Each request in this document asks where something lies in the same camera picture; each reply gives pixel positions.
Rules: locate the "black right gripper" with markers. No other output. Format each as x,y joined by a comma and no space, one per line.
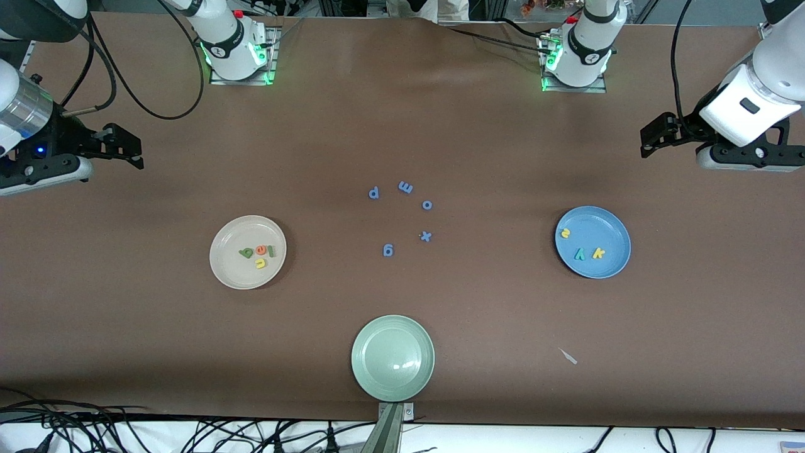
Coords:
64,135

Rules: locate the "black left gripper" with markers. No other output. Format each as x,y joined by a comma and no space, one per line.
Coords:
689,125

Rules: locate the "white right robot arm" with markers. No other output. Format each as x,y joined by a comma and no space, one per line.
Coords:
229,44

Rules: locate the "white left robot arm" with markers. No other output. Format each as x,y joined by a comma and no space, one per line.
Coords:
585,56

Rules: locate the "blue plate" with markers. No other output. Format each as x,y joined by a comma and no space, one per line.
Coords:
597,226

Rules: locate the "beige plate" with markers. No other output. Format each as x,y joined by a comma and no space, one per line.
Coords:
233,274

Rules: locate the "grey paper scrap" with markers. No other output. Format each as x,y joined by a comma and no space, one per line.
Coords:
569,357

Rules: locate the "person in beige clothes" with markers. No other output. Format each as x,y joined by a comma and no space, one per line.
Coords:
434,9

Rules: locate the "blue letter m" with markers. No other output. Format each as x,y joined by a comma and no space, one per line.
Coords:
405,187

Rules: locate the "green plate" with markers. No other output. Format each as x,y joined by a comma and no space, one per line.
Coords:
392,358

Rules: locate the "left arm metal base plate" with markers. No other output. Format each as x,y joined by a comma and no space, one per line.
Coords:
600,89

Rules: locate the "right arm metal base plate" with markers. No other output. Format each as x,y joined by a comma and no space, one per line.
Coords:
217,78

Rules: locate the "aluminium frame rail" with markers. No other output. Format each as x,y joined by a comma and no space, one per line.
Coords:
26,56
764,28

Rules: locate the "black metal frame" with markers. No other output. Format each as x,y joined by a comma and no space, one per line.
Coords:
343,6

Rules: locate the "grey metal camera post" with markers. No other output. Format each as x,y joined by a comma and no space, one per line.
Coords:
387,434

